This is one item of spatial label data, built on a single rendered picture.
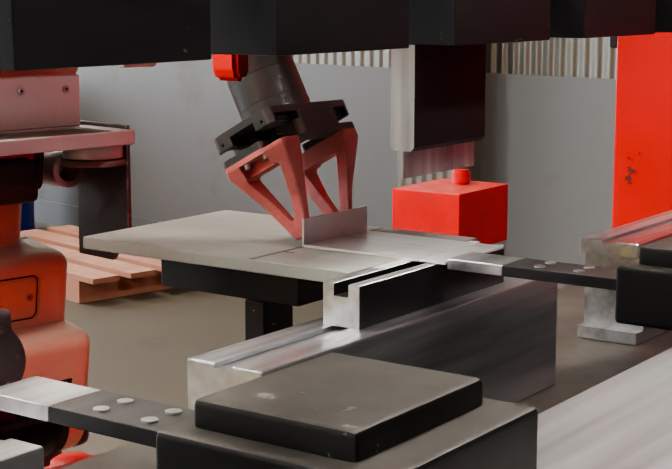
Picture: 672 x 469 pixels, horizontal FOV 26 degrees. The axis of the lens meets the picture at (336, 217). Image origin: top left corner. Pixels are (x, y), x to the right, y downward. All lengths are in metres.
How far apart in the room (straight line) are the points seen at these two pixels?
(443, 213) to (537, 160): 2.43
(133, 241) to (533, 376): 0.34
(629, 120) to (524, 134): 3.42
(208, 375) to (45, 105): 0.83
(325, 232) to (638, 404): 0.44
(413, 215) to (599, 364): 1.69
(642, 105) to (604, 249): 0.59
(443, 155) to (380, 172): 4.76
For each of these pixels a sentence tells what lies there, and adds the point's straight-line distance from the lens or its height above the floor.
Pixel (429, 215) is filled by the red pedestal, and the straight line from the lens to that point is 2.93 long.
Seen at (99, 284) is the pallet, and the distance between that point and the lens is 5.78.
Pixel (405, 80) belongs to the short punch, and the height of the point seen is 1.13.
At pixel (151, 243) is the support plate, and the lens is 1.15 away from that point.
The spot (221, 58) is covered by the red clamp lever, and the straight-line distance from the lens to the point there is 0.98.
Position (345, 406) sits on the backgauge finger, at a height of 1.03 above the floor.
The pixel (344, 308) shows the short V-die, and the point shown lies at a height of 0.98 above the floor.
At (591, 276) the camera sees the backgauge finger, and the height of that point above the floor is 1.00.
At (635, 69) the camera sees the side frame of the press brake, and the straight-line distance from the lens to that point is 1.93.
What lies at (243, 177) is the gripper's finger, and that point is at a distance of 1.14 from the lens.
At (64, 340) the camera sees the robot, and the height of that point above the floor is 0.79.
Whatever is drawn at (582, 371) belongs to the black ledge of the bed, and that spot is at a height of 0.88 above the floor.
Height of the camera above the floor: 1.19
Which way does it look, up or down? 9 degrees down
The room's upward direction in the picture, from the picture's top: straight up
